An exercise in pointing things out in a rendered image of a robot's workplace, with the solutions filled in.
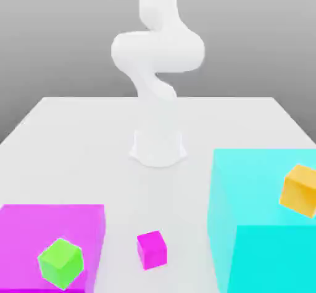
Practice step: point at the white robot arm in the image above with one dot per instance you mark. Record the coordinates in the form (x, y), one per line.
(158, 51)

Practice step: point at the small magenta cube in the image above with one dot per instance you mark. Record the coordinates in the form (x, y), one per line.
(151, 249)

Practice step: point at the small orange cube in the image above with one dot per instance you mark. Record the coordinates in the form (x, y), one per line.
(298, 191)

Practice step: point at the small green cube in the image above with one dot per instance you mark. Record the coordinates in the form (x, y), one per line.
(60, 264)

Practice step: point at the large cyan box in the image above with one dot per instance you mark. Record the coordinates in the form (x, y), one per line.
(246, 199)

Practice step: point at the large magenta box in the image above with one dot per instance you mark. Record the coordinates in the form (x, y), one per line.
(37, 224)

